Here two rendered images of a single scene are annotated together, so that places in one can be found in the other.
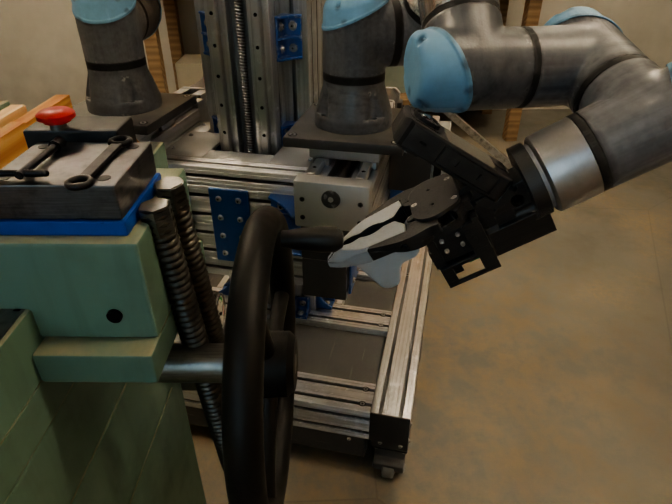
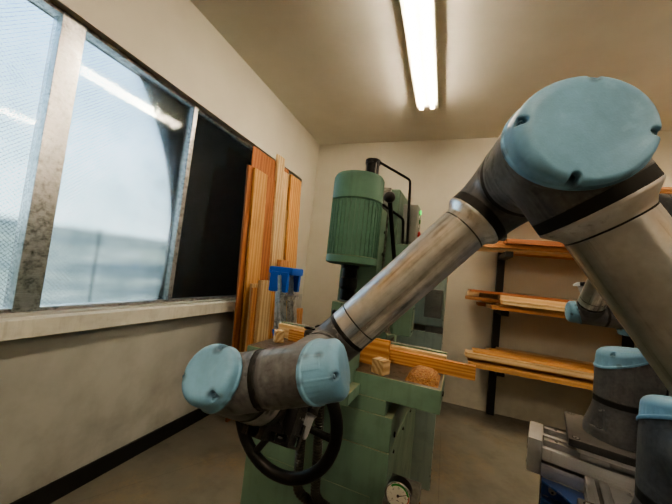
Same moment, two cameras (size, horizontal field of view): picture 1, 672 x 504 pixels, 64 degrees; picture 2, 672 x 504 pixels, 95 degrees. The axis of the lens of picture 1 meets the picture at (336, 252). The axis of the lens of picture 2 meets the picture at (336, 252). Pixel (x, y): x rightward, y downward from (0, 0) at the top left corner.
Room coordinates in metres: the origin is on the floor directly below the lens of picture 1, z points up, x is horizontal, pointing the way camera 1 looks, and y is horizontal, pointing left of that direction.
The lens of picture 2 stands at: (0.72, -0.61, 1.17)
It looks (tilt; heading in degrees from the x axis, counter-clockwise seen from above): 4 degrees up; 112
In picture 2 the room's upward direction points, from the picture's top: 6 degrees clockwise
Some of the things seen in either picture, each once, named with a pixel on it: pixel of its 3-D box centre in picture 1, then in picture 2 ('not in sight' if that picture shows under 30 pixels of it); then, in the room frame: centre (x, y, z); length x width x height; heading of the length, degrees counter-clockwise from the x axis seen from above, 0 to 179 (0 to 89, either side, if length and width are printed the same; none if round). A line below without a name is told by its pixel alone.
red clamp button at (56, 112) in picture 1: (55, 115); not in sight; (0.43, 0.23, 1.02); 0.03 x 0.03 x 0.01
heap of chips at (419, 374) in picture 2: not in sight; (424, 372); (0.65, 0.31, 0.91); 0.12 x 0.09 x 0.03; 89
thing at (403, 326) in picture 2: not in sight; (400, 317); (0.53, 0.59, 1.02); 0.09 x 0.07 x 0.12; 179
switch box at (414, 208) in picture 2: not in sight; (411, 225); (0.51, 0.72, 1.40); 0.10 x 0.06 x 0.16; 89
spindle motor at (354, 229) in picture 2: not in sight; (355, 221); (0.37, 0.40, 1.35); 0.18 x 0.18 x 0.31
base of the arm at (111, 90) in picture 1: (120, 81); (620, 418); (1.13, 0.45, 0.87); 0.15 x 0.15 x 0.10
